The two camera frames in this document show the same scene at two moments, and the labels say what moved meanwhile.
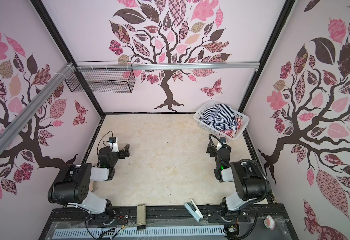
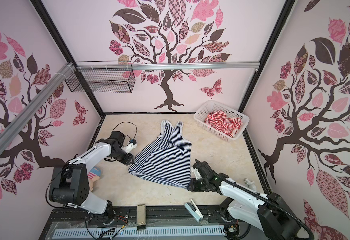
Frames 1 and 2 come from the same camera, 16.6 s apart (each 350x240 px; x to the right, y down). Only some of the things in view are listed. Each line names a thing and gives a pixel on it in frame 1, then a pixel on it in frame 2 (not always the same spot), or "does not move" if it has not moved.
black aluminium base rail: [172, 216] does not move
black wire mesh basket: [103, 80] does not move
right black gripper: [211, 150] -> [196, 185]
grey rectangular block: [141, 217] does not move
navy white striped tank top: [220, 116] -> [166, 158]
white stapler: [194, 210] does not move
